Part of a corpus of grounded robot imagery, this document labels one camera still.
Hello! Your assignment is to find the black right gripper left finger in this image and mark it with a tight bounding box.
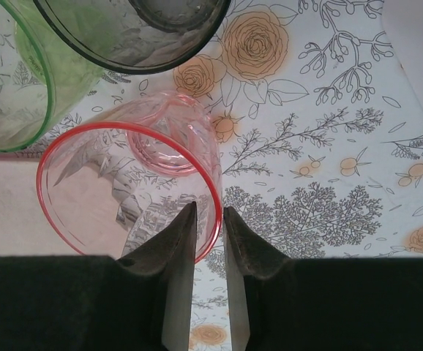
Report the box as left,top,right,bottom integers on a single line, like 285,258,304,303
0,201,197,351

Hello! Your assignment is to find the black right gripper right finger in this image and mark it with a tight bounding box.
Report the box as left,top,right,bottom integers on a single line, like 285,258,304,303
223,207,423,351

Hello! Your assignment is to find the pink red-rimmed drinking glass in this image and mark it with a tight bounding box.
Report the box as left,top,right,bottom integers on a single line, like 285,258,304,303
36,91,222,265

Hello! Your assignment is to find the small green drinking glass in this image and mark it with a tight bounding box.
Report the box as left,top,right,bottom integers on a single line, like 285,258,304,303
0,0,105,151

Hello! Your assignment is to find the beige rectangular tray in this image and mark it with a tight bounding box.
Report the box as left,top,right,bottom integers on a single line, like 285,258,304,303
0,152,124,257

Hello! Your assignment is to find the floral print tablecloth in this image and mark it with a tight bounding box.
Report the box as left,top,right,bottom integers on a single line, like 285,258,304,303
0,0,423,351

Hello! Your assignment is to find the small grey drinking glass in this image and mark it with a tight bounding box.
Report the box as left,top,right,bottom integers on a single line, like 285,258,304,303
31,0,233,75

